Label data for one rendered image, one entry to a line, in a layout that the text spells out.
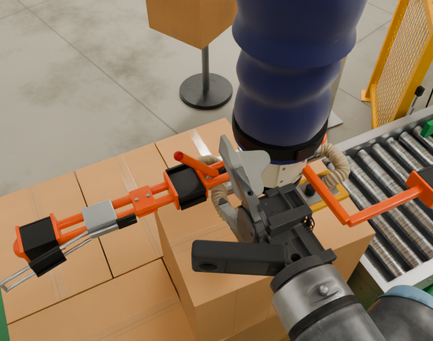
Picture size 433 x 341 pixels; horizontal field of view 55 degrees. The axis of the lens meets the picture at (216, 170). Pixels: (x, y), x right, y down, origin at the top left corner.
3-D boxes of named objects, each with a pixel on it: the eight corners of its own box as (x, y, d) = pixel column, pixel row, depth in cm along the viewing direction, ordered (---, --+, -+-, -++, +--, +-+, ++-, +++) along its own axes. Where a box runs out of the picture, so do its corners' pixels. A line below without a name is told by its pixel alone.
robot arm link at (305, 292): (283, 344, 50) (295, 316, 43) (264, 308, 53) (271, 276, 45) (344, 313, 52) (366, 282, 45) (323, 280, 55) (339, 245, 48)
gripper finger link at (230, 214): (250, 205, 69) (277, 222, 61) (218, 217, 68) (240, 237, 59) (246, 188, 68) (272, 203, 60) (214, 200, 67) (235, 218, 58)
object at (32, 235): (59, 223, 98) (52, 212, 94) (66, 249, 94) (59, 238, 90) (22, 237, 96) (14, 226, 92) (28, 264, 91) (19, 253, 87)
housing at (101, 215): (113, 208, 101) (109, 197, 98) (121, 229, 97) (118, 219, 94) (84, 218, 99) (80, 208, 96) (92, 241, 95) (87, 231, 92)
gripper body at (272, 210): (282, 208, 62) (328, 278, 55) (230, 229, 59) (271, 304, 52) (289, 176, 56) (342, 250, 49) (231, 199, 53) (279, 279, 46)
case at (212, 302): (293, 205, 182) (308, 143, 150) (345, 285, 158) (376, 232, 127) (162, 254, 167) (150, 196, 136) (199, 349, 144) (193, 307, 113)
